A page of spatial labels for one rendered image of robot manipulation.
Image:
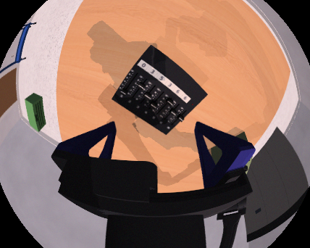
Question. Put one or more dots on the black lighting desk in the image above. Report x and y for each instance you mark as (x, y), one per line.
(155, 81)

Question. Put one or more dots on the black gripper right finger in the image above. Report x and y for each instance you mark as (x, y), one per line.
(236, 153)

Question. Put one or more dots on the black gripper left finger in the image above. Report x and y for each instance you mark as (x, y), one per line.
(82, 143)

